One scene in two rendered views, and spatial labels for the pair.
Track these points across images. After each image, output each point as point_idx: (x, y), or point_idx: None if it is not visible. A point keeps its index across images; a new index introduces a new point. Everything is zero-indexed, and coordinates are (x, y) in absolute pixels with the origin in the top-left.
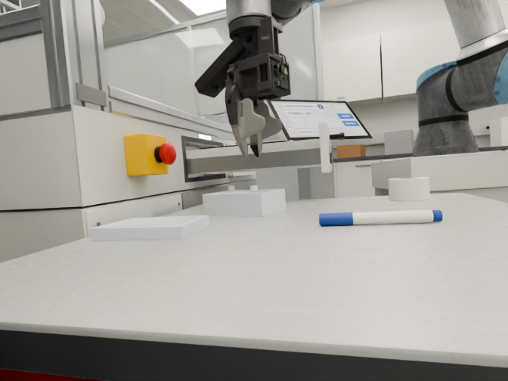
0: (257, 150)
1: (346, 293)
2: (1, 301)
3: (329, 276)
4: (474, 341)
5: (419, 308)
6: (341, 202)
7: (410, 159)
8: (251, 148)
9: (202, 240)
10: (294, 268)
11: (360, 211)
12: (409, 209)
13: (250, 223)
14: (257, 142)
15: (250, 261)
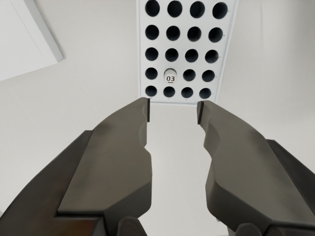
0: (197, 114)
1: (3, 189)
2: None
3: (12, 183)
4: (0, 208)
5: (8, 202)
6: (275, 140)
7: None
8: (200, 101)
9: (15, 97)
10: (11, 172)
11: (185, 170)
12: (197, 196)
13: (97, 98)
14: (202, 127)
15: (4, 153)
